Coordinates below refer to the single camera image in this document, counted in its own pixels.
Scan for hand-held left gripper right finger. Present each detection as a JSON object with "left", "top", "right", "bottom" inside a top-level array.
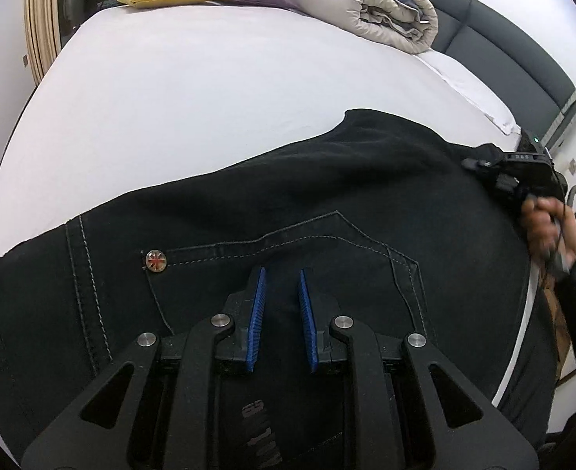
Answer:
[{"left": 298, "top": 269, "right": 540, "bottom": 470}]

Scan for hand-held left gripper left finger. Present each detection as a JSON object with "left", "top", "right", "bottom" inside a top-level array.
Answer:
[{"left": 20, "top": 267, "right": 268, "bottom": 470}]

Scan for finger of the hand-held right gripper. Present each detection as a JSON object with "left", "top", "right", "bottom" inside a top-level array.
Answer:
[{"left": 461, "top": 144, "right": 503, "bottom": 173}]

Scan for black denim pants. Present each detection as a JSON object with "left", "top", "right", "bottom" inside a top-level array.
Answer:
[{"left": 0, "top": 108, "right": 558, "bottom": 470}]

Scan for person's right hand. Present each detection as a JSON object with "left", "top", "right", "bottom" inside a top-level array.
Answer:
[{"left": 519, "top": 196, "right": 576, "bottom": 275}]

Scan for white pillow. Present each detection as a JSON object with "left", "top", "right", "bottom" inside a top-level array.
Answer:
[{"left": 418, "top": 50, "right": 523, "bottom": 137}]

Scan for dark grey headboard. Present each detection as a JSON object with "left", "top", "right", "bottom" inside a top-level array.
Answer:
[{"left": 388, "top": 0, "right": 576, "bottom": 150}]

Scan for folded beige duvet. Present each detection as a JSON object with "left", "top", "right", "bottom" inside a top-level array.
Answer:
[{"left": 284, "top": 0, "right": 440, "bottom": 54}]

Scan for white bed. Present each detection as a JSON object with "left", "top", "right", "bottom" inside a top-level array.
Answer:
[{"left": 0, "top": 2, "right": 538, "bottom": 451}]

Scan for beige curtain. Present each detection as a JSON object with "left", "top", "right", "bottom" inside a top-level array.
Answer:
[{"left": 24, "top": 0, "right": 66, "bottom": 84}]

